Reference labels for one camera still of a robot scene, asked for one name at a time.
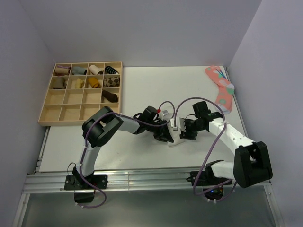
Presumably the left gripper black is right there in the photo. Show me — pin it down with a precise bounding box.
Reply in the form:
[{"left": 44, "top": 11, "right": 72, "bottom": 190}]
[{"left": 146, "top": 120, "right": 173, "bottom": 144}]

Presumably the white sock pair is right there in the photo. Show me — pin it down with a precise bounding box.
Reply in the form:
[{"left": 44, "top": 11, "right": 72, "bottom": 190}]
[{"left": 167, "top": 126, "right": 185, "bottom": 147}]

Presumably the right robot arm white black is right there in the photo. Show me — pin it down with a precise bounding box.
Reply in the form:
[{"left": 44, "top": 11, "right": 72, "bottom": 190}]
[{"left": 177, "top": 101, "right": 273, "bottom": 188}]

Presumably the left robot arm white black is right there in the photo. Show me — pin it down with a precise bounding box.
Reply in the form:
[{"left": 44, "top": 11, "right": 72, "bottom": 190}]
[{"left": 72, "top": 106, "right": 174, "bottom": 189}]

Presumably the pink patterned sock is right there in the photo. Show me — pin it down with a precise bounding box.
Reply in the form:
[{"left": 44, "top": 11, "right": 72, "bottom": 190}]
[{"left": 205, "top": 66, "right": 235, "bottom": 114}]

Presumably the dark brown rolled sock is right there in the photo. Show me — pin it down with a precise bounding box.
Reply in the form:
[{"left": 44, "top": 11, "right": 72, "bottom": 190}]
[{"left": 102, "top": 90, "right": 118, "bottom": 103}]

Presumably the checkered brown rolled sock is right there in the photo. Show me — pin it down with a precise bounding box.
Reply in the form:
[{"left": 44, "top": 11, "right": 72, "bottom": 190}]
[{"left": 103, "top": 77, "right": 120, "bottom": 88}]

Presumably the black white striped rolled sock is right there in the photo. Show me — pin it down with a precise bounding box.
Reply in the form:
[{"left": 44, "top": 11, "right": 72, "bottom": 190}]
[{"left": 105, "top": 66, "right": 119, "bottom": 75}]

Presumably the mustard orange rolled sock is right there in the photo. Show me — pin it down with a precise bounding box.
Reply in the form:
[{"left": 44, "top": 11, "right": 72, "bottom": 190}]
[{"left": 88, "top": 77, "right": 101, "bottom": 88}]

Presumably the white brown rolled sock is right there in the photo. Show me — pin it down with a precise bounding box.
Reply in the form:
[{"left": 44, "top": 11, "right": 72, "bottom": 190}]
[{"left": 89, "top": 65, "right": 103, "bottom": 75}]

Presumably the wooden compartment tray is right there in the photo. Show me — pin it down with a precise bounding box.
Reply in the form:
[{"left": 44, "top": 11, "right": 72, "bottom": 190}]
[{"left": 38, "top": 61, "right": 123, "bottom": 126}]

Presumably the pale yellow rolled sock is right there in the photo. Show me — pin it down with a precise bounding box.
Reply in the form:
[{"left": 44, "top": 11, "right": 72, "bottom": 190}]
[{"left": 75, "top": 78, "right": 85, "bottom": 89}]

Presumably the grey blue rolled sock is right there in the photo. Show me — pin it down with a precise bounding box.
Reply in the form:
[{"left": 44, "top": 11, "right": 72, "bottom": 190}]
[{"left": 71, "top": 66, "right": 87, "bottom": 75}]

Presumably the brown grey rolled sock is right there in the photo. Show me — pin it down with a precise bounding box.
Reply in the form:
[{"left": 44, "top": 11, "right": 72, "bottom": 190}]
[{"left": 53, "top": 77, "right": 66, "bottom": 89}]

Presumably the beige rolled sock purple band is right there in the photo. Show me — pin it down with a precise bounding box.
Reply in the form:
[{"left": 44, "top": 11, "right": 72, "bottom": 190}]
[{"left": 54, "top": 65, "right": 71, "bottom": 76}]

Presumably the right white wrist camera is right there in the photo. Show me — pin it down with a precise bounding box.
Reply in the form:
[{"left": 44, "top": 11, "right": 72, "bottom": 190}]
[{"left": 170, "top": 118, "right": 181, "bottom": 131}]

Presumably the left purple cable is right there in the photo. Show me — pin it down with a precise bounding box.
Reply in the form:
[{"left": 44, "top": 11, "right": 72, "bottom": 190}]
[{"left": 72, "top": 101, "right": 177, "bottom": 210}]

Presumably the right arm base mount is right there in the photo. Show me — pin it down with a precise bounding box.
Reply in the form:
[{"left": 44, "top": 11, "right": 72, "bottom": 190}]
[{"left": 186, "top": 167, "right": 232, "bottom": 201}]

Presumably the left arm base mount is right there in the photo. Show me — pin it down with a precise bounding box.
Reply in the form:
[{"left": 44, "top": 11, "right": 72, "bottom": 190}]
[{"left": 64, "top": 175, "right": 107, "bottom": 204}]

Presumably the aluminium rail frame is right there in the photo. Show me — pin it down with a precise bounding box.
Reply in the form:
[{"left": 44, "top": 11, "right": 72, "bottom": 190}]
[{"left": 14, "top": 66, "right": 286, "bottom": 227}]

